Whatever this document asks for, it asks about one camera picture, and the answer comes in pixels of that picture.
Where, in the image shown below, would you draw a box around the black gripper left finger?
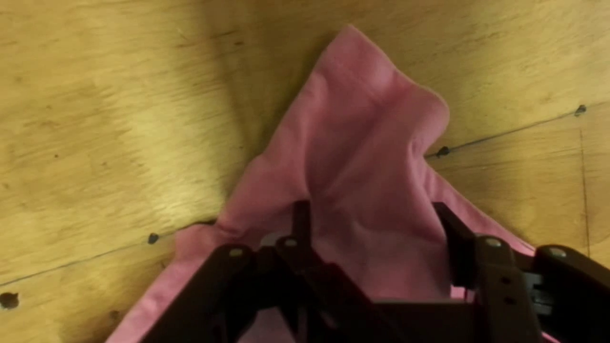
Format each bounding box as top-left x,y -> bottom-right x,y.
141,199 -> 408,343

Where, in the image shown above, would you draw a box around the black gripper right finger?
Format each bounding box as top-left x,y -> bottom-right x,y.
433,201 -> 610,343

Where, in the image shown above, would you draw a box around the pink t-shirt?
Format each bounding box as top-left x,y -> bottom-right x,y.
103,24 -> 561,343

